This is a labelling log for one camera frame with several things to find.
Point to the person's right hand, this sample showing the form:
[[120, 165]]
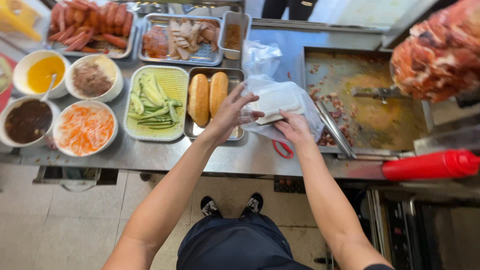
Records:
[[298, 129]]

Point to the person's left hand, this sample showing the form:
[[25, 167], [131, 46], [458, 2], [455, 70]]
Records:
[[225, 120]]

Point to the clear plastic bag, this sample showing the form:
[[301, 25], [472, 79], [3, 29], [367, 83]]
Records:
[[300, 112]]

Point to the white foam food box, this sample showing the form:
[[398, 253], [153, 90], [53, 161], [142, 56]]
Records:
[[275, 103]]

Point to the baguette bread roll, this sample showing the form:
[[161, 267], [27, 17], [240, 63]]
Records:
[[198, 99], [218, 92]]

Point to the metal tongs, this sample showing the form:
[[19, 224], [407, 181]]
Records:
[[335, 129]]

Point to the metal bread tray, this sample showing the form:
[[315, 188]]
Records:
[[228, 77]]

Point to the green tray of cucumber strips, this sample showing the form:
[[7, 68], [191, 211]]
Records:
[[157, 103]]

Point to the heap of clear plastic bags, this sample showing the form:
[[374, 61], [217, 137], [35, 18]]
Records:
[[260, 56]]

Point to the greasy metal griddle tray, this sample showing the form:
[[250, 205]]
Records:
[[371, 116]]

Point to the small metal tub of seasoning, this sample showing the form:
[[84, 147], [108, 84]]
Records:
[[234, 35]]

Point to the metal spatula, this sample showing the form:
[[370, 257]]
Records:
[[375, 92]]

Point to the person's right black shoe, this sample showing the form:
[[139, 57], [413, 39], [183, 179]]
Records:
[[253, 204]]

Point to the person's black shoe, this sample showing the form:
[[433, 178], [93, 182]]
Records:
[[253, 204], [210, 207]]

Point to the person's left black shoe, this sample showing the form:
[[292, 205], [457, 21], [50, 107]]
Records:
[[210, 207]]

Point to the metal tray of sliced meat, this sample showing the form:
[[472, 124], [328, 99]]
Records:
[[180, 39]]

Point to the person's dark blue shorts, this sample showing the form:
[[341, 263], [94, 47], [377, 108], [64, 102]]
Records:
[[236, 243]]

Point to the red squeeze bottle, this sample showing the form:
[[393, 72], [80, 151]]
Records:
[[431, 165]]

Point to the white bowl of pate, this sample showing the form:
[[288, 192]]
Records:
[[93, 78]]

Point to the white bowl of pickled carrot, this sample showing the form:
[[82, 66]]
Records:
[[85, 128]]

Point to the doner meat on spit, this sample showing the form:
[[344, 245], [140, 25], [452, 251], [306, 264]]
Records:
[[438, 52]]

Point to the metal tray of red sausages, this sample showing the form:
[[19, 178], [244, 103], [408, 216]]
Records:
[[90, 28]]

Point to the metal drawer under counter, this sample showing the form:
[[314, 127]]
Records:
[[71, 178]]

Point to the metal spoon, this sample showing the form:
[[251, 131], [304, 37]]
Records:
[[48, 88]]

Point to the white bowl of yellow sauce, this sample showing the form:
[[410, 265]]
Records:
[[41, 74]]

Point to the white bowl of dark sauce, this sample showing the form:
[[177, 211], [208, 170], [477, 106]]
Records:
[[28, 120]]

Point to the yellow plastic stool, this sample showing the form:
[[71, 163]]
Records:
[[18, 18]]

